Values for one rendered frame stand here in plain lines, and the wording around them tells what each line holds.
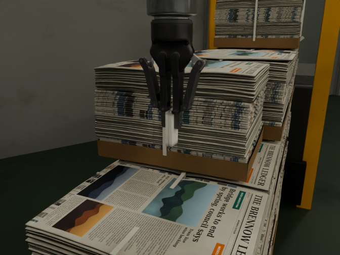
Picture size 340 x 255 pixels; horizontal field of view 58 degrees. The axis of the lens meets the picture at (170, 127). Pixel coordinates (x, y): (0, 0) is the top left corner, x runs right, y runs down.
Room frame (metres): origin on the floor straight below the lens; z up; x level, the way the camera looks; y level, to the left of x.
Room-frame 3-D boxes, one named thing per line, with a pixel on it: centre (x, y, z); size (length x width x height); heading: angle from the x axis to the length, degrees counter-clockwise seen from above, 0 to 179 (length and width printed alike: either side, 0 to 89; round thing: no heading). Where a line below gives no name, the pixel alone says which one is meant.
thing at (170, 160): (0.78, -0.04, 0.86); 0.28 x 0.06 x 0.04; 157
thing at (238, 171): (0.74, -0.14, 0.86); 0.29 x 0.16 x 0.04; 157
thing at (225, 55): (1.03, -0.21, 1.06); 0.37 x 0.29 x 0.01; 67
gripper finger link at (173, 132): (0.57, -0.01, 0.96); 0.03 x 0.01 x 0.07; 156
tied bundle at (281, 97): (1.04, -0.20, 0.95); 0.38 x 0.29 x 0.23; 67
